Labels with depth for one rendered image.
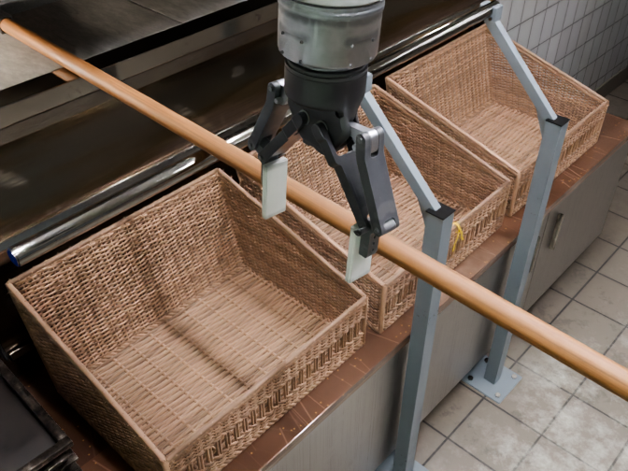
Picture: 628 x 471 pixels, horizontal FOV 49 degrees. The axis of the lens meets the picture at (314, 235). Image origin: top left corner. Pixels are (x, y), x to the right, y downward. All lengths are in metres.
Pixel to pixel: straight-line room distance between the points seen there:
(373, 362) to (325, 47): 1.07
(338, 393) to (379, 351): 0.15
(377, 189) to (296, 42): 0.15
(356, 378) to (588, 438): 0.96
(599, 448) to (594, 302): 0.63
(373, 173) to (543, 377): 1.83
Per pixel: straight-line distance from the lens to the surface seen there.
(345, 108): 0.62
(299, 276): 1.61
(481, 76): 2.49
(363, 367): 1.55
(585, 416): 2.33
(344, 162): 0.64
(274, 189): 0.76
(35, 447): 1.24
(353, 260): 0.68
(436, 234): 1.37
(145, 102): 1.21
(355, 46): 0.59
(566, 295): 2.69
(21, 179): 1.41
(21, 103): 1.35
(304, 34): 0.58
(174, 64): 1.51
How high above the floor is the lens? 1.76
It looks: 39 degrees down
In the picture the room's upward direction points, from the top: straight up
